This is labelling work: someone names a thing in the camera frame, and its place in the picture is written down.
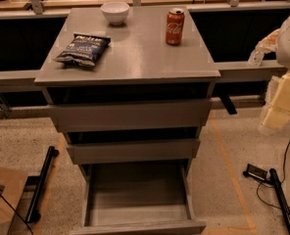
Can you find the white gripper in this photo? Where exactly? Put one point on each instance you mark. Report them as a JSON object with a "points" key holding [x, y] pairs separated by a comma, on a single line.
{"points": [[277, 92]]}

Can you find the blue chip bag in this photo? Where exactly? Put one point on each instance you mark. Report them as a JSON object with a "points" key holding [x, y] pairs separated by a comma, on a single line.
{"points": [[84, 50]]}

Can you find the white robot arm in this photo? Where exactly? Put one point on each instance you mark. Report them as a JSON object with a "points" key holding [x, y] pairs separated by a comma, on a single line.
{"points": [[282, 50]]}

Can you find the grey top drawer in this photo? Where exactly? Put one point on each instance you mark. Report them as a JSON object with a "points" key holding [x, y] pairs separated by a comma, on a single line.
{"points": [[128, 116]]}

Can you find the grey middle drawer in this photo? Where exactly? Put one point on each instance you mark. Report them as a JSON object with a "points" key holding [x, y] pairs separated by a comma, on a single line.
{"points": [[137, 151]]}

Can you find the grey drawer cabinet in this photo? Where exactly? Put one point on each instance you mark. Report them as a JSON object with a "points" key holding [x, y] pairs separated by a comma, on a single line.
{"points": [[138, 66]]}

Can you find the grey open bottom drawer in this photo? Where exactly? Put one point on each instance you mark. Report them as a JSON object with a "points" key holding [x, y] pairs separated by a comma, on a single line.
{"points": [[148, 198]]}

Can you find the grey metal railing beam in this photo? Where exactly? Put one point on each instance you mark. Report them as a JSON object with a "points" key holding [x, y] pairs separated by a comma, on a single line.
{"points": [[23, 80]]}

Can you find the clear sanitizer bottle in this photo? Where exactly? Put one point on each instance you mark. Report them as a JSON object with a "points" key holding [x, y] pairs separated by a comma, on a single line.
{"points": [[256, 58]]}

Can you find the small black floor device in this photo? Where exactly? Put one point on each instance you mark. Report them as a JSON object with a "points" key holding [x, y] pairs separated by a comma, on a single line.
{"points": [[255, 172]]}

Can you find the black bar stand right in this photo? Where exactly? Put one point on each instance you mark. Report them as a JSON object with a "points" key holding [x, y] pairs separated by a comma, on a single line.
{"points": [[280, 197]]}

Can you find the black bar stand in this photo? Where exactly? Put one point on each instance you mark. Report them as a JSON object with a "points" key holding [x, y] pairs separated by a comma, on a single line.
{"points": [[280, 197], [38, 182]]}

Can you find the red cola can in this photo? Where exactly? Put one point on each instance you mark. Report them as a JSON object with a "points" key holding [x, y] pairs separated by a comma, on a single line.
{"points": [[174, 28]]}

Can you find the white ceramic bowl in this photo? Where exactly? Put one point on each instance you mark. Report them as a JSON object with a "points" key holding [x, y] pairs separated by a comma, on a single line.
{"points": [[115, 12]]}

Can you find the black bar stand left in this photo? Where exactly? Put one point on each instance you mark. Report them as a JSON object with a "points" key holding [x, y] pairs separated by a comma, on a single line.
{"points": [[38, 182]]}

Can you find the brown cardboard box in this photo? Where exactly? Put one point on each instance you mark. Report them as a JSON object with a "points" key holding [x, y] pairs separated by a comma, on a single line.
{"points": [[12, 184]]}

